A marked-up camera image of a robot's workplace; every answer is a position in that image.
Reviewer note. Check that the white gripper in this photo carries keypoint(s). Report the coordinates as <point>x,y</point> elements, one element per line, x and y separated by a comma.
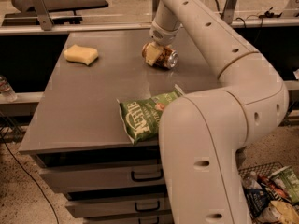
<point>163,35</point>

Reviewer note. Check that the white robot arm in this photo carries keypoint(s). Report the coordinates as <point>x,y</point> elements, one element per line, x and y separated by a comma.
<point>200,132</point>

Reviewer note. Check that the green Kettle chips bag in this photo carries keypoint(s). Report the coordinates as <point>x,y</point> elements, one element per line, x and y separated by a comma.
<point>141,118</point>

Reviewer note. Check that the yellow sponge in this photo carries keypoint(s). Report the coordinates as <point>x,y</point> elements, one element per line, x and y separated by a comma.
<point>79,54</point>

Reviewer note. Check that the grey drawer cabinet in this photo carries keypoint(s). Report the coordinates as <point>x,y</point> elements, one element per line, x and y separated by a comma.
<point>77,121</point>

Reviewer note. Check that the top grey drawer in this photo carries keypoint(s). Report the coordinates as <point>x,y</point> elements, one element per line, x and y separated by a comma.
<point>100,176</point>

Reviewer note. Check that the grey drawer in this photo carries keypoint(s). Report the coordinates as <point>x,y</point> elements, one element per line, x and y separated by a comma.
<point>100,176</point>
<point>125,205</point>
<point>160,217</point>

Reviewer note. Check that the clear water bottle left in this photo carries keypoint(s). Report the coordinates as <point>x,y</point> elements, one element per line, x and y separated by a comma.
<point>6,90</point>

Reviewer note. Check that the water bottle in basket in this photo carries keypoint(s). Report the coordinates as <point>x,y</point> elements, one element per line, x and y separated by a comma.
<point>250,181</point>

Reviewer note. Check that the bottom grey drawer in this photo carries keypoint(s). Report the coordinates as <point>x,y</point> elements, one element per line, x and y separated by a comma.
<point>160,217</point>

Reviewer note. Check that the middle grey drawer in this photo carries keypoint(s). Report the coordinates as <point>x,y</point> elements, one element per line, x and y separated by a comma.
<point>125,205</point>

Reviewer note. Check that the blue snack bag in basket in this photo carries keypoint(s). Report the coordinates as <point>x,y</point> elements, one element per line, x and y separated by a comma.
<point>257,200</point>

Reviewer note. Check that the yellow snack bag in basket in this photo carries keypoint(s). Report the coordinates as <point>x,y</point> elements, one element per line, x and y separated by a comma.
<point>279,213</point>

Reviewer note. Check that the right metal bracket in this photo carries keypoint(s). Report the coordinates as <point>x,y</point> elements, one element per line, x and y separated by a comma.
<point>228,11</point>

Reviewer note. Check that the metal bracket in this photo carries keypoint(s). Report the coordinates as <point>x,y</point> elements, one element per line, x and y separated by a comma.
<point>228,11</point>
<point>43,16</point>

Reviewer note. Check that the left metal bracket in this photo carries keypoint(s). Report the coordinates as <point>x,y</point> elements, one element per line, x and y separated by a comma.
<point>43,16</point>

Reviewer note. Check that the wire basket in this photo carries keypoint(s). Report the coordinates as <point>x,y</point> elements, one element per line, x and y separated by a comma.
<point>263,169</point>

